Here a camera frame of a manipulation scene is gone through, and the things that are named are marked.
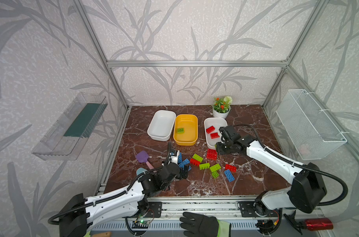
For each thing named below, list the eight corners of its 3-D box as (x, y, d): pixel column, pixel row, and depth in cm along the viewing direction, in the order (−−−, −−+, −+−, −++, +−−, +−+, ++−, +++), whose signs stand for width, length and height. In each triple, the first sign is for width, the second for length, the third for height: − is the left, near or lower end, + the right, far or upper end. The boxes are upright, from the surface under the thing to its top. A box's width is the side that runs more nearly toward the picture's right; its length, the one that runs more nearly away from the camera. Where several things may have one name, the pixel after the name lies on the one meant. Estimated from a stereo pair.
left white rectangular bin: (147, 142, 102) (145, 137, 97) (153, 115, 118) (152, 109, 113) (174, 142, 102) (173, 137, 97) (176, 115, 118) (175, 109, 113)
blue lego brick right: (229, 182, 84) (230, 181, 83) (223, 172, 88) (224, 170, 86) (234, 180, 85) (235, 179, 83) (228, 170, 89) (229, 168, 87)
